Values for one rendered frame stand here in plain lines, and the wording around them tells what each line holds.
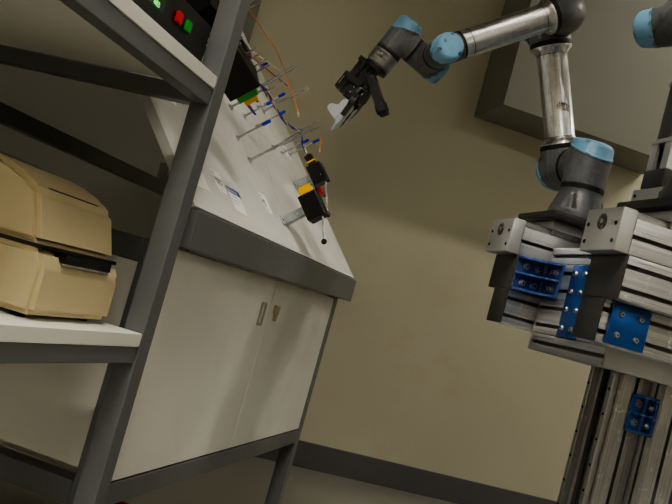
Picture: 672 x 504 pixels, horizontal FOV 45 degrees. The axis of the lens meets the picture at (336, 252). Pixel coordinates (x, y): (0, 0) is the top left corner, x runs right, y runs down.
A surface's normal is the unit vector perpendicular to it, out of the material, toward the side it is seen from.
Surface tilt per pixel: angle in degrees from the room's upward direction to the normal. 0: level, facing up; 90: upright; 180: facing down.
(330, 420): 90
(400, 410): 90
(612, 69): 90
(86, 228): 72
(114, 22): 90
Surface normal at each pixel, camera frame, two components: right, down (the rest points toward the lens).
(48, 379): -0.24, -0.13
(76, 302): 0.95, 0.25
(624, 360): 0.22, 0.00
